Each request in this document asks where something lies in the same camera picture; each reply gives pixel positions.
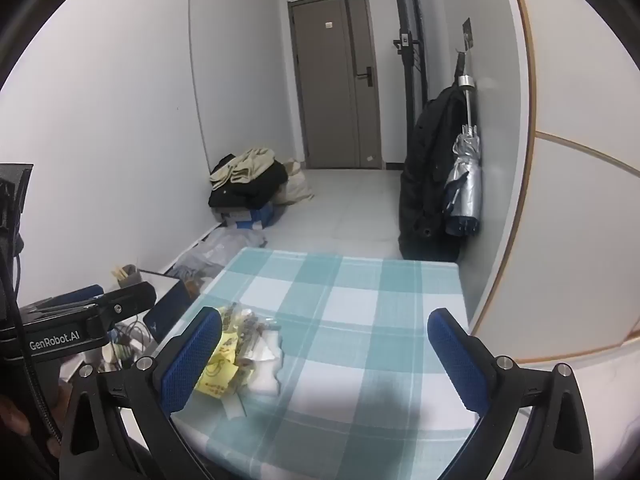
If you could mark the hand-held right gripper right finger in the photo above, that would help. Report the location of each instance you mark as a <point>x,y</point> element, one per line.
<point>455,355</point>

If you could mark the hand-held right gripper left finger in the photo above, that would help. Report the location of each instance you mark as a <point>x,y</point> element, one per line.
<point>192,355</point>

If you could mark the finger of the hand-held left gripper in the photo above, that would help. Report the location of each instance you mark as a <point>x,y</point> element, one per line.
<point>132,297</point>
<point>82,292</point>

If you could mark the wrappers and tissue trash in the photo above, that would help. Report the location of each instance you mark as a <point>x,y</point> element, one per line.
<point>217,375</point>

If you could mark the clear printed wrapper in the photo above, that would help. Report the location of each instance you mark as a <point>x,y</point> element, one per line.
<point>252,342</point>

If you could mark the white tissue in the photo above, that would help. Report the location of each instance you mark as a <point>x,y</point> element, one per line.
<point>265,375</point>

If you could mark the grey pen holder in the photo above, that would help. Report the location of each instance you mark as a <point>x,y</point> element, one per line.
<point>127,276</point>

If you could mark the dark blue panel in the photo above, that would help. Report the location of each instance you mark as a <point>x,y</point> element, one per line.
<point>167,312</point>

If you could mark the small brown object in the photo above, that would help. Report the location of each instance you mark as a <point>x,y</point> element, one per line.
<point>195,286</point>

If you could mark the clear plastic bag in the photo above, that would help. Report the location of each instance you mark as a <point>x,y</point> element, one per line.
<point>225,250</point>

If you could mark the teal checkered tablecloth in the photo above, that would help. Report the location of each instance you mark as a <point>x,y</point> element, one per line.
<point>350,310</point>

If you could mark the blue box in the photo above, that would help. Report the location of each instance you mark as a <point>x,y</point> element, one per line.
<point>250,216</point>

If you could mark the black garment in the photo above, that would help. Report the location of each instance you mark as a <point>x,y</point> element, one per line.
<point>255,187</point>

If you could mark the white wardrobe with gold trim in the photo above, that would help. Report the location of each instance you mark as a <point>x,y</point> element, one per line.
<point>575,235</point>

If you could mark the beige garment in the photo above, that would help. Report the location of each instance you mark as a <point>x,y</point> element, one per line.
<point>245,165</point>

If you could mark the silver folded umbrella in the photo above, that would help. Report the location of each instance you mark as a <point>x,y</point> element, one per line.
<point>465,180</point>

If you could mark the black backpack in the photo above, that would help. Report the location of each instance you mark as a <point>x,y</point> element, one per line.
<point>425,170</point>

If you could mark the beige bag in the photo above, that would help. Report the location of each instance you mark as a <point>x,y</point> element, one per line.
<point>297,185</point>

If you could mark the brown door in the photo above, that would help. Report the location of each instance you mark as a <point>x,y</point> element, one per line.
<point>325,85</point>

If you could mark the black stand pole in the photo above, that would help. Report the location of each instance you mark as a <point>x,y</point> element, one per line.
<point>407,10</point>

